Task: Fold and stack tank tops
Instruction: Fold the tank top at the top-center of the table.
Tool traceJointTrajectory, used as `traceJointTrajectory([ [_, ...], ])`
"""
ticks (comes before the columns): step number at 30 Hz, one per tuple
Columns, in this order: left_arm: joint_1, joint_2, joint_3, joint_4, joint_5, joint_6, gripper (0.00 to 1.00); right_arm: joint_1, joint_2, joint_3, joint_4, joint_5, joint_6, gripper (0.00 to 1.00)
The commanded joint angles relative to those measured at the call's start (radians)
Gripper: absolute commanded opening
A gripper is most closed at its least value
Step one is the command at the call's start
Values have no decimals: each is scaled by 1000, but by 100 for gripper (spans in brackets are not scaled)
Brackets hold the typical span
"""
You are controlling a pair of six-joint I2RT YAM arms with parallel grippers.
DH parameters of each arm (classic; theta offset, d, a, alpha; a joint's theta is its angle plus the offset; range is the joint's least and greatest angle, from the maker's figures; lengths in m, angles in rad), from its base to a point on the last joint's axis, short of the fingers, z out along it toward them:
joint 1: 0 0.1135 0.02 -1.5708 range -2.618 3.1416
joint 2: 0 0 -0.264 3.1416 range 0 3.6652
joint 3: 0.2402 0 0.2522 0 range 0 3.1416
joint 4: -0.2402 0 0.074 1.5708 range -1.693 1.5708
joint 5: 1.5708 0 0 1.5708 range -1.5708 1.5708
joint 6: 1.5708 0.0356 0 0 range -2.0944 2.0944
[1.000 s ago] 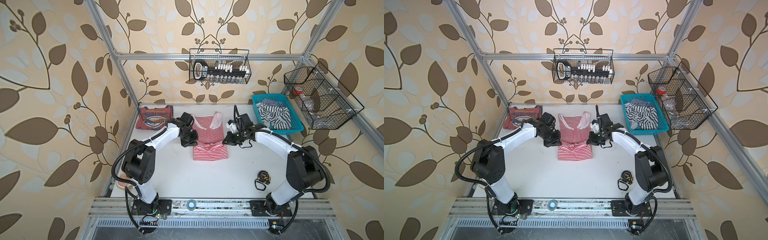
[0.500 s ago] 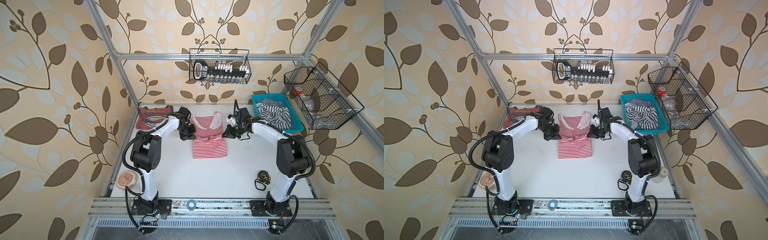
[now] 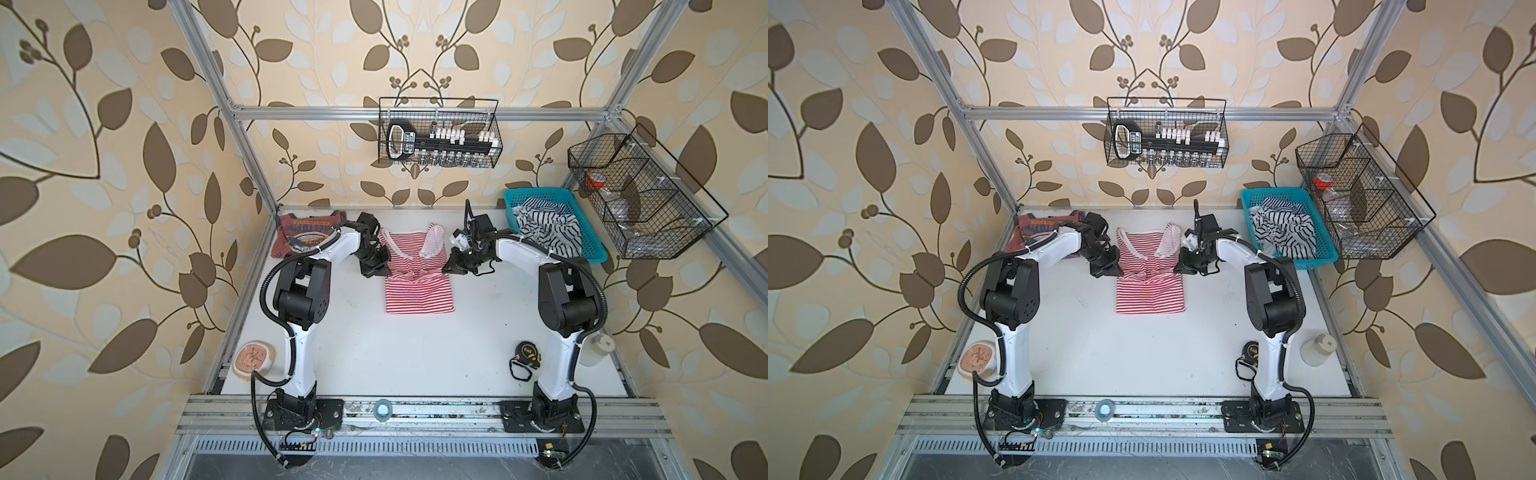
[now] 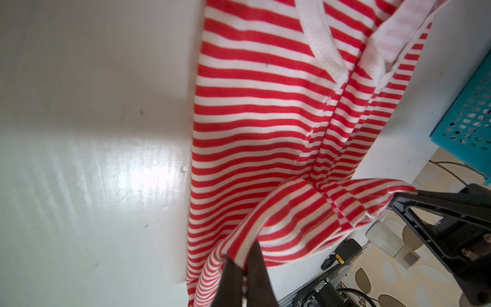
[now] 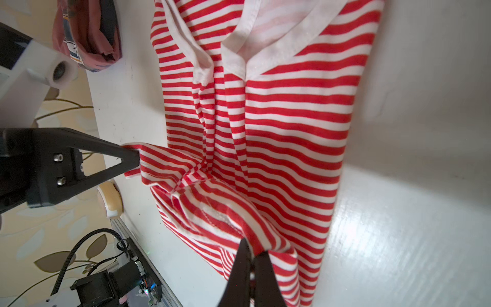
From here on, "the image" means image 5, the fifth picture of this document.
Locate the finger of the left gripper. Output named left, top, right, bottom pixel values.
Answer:
left=1, top=128, right=140, bottom=213

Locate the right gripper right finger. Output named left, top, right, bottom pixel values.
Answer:
left=253, top=251, right=286, bottom=307

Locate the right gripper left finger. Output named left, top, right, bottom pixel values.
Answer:
left=218, top=239, right=252, bottom=307

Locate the red tank top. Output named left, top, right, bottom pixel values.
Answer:
left=52, top=0, right=122, bottom=72

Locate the red white striped garment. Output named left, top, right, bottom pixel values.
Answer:
left=127, top=1, right=384, bottom=306

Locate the round tan pad dish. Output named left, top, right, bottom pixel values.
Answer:
left=97, top=181, right=124, bottom=220

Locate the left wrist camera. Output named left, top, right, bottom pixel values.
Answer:
left=1, top=23, right=78, bottom=128

